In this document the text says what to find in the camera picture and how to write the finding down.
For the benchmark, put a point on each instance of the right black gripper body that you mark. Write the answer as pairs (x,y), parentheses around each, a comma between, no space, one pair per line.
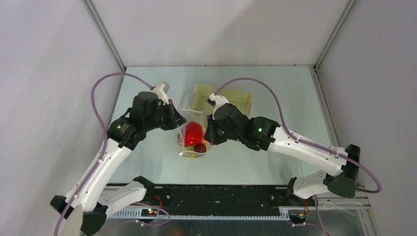
(211,131)

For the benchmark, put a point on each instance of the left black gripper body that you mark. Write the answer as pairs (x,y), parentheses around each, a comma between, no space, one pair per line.
(153,122)

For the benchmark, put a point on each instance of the red bell pepper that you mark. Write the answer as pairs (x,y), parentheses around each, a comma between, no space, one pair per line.
(193,134)

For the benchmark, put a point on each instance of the clear zip top bag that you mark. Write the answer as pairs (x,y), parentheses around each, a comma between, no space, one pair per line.
(198,117)

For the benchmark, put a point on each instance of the green leafy vegetable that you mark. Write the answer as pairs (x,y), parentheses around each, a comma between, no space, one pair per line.
(189,149)

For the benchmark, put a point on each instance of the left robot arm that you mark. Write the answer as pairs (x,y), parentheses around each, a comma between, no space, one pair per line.
(86,208)

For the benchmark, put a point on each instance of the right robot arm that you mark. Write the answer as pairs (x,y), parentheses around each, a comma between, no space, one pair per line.
(336,175)

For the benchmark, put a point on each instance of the cream perforated plastic basket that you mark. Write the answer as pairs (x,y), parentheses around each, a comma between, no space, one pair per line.
(241,99)

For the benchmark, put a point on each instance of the small circuit board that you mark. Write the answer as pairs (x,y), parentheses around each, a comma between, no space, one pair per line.
(149,212)

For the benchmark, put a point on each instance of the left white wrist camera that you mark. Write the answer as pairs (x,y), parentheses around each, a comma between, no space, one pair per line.
(161,91)

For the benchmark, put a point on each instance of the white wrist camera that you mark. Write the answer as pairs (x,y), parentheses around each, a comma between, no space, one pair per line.
(161,91)
(216,101)

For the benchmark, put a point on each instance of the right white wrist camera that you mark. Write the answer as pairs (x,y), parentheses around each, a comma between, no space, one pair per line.
(216,101)

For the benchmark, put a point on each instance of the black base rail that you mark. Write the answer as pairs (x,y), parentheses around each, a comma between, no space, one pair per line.
(223,200)

